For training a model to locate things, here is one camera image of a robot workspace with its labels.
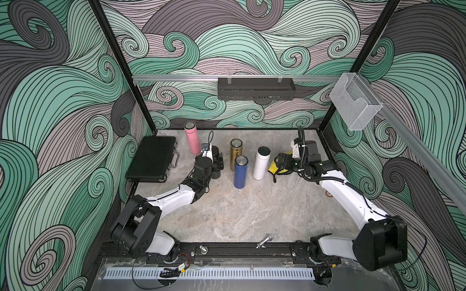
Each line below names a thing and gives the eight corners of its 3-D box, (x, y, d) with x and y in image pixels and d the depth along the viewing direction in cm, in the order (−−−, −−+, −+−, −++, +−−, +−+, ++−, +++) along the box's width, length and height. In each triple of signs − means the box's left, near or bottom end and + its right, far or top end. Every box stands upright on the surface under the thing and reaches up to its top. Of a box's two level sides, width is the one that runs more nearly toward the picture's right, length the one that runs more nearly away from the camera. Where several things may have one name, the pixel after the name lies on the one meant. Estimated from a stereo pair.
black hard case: (129, 183, 97) (124, 177, 92) (146, 142, 116) (142, 136, 111) (173, 183, 97) (170, 177, 92) (182, 142, 116) (180, 136, 111)
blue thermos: (234, 188, 95) (235, 165, 78) (233, 179, 99) (234, 155, 82) (245, 188, 95) (248, 165, 78) (244, 179, 99) (248, 155, 82)
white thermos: (253, 179, 98) (258, 156, 81) (252, 170, 102) (257, 145, 85) (264, 179, 98) (272, 156, 81) (263, 170, 102) (270, 145, 85)
